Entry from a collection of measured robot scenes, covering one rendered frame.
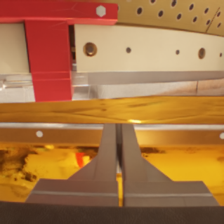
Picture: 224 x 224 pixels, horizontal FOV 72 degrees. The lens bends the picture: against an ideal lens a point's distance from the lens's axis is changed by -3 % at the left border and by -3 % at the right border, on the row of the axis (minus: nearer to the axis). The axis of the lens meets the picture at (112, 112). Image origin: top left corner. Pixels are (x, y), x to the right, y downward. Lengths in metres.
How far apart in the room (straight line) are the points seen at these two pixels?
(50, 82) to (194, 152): 0.25
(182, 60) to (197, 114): 0.10
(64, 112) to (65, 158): 0.08
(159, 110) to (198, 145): 0.09
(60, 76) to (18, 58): 0.05
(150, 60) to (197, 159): 0.19
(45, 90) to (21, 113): 0.14
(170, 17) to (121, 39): 0.10
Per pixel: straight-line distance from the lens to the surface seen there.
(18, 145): 0.33
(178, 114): 0.27
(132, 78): 0.25
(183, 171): 0.30
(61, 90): 0.16
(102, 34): 0.18
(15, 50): 0.19
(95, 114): 0.26
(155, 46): 0.20
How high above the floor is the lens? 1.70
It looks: 17 degrees up
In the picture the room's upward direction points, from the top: 180 degrees clockwise
